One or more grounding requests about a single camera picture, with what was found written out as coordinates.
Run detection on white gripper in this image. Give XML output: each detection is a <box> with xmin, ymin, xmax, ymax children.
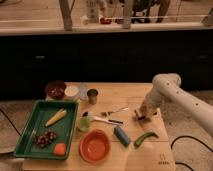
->
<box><xmin>139</xmin><ymin>100</ymin><xmax>156</xmax><ymax>118</ymax></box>

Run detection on tan black whiteboard eraser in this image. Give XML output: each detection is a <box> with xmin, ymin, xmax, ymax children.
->
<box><xmin>134</xmin><ymin>109</ymin><xmax>146</xmax><ymax>121</ymax></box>

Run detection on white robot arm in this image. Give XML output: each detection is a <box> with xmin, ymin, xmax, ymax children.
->
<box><xmin>138</xmin><ymin>73</ymin><xmax>213</xmax><ymax>137</ymax></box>

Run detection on red plastic bowl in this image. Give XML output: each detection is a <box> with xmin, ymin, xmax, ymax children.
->
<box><xmin>79</xmin><ymin>129</ymin><xmax>111</xmax><ymax>164</ymax></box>

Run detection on white small bowl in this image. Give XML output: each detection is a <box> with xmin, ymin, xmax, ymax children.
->
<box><xmin>64</xmin><ymin>86</ymin><xmax>79</xmax><ymax>100</ymax></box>

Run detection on dark maroon bowl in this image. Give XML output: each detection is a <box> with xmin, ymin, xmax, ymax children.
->
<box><xmin>45</xmin><ymin>80</ymin><xmax>66</xmax><ymax>100</ymax></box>

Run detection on green toy pepper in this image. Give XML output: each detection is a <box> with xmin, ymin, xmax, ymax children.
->
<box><xmin>134</xmin><ymin>132</ymin><xmax>159</xmax><ymax>148</ymax></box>

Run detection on metal cup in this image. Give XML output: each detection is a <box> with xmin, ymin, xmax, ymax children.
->
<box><xmin>87</xmin><ymin>89</ymin><xmax>98</xmax><ymax>105</ymax></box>

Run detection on small green cup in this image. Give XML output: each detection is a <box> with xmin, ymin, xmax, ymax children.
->
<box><xmin>77</xmin><ymin>117</ymin><xmax>91</xmax><ymax>132</ymax></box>

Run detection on clear plastic bottle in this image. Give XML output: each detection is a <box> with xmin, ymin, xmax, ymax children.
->
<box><xmin>79</xmin><ymin>83</ymin><xmax>87</xmax><ymax>101</ymax></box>

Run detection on yellow toy corn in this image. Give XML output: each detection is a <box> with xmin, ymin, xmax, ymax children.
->
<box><xmin>45</xmin><ymin>110</ymin><xmax>67</xmax><ymax>127</ymax></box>

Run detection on red object on shelf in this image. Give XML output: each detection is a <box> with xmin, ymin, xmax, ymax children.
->
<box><xmin>100</xmin><ymin>17</ymin><xmax>123</xmax><ymax>24</ymax></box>

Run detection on orange toy block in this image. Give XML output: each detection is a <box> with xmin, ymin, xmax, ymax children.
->
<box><xmin>53</xmin><ymin>143</ymin><xmax>67</xmax><ymax>156</ymax></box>

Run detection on green plastic tray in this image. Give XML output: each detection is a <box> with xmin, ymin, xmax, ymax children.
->
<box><xmin>14</xmin><ymin>100</ymin><xmax>78</xmax><ymax>160</ymax></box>

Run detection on dark toy grapes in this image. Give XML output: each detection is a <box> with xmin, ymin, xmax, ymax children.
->
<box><xmin>34</xmin><ymin>131</ymin><xmax>57</xmax><ymax>148</ymax></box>

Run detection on white bottle on shelf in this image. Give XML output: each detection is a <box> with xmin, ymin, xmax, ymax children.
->
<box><xmin>86</xmin><ymin>0</ymin><xmax>99</xmax><ymax>23</ymax></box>

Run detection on black cable right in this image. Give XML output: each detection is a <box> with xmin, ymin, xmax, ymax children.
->
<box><xmin>170</xmin><ymin>134</ymin><xmax>213</xmax><ymax>171</ymax></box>

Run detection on black cable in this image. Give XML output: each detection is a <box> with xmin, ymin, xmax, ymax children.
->
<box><xmin>0</xmin><ymin>108</ymin><xmax>23</xmax><ymax>137</ymax></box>
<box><xmin>170</xmin><ymin>134</ymin><xmax>213</xmax><ymax>171</ymax></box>

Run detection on black cable left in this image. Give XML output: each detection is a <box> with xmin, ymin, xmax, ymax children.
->
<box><xmin>0</xmin><ymin>108</ymin><xmax>23</xmax><ymax>137</ymax></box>

